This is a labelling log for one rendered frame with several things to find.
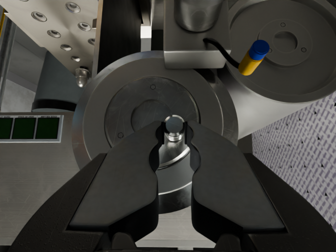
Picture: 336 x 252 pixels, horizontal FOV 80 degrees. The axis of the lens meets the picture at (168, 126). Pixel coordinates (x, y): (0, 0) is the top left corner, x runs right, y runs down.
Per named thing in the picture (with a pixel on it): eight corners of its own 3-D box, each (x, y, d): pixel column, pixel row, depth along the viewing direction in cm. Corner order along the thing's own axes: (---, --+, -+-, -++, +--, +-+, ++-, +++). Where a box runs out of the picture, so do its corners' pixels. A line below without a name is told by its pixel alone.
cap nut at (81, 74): (86, 67, 52) (85, 84, 51) (92, 74, 56) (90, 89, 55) (72, 68, 52) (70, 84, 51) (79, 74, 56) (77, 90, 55)
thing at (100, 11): (110, -84, 24) (98, 54, 20) (141, 39, 47) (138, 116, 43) (106, -83, 24) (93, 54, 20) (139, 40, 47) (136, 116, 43)
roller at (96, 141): (247, 95, 17) (179, 225, 15) (203, 140, 42) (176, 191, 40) (130, 36, 18) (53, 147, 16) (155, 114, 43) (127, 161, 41)
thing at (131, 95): (138, 59, 17) (216, 103, 16) (141, 71, 19) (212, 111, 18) (85, 134, 16) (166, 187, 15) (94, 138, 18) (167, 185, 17)
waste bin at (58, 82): (62, 72, 270) (56, 122, 255) (27, 48, 218) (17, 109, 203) (100, 68, 260) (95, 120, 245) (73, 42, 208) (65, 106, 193)
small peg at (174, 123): (187, 117, 13) (182, 138, 13) (185, 126, 16) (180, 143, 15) (166, 112, 13) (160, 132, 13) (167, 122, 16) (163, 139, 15)
